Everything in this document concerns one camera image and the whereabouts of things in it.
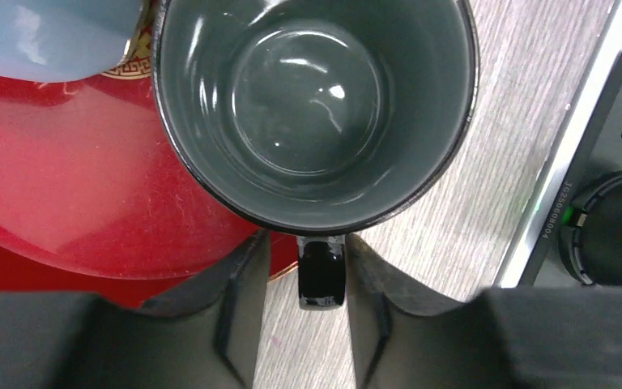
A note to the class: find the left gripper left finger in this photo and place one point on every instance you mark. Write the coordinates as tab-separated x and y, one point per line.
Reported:
201	333

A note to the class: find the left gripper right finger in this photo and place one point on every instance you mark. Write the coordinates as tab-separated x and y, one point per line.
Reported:
407	335

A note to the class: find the red round tray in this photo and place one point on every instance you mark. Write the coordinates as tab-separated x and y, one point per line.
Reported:
92	196

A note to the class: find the dark grey mug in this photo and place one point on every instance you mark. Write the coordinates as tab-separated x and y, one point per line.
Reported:
316	119

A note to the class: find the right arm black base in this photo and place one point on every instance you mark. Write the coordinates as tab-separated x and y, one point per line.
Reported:
581	239

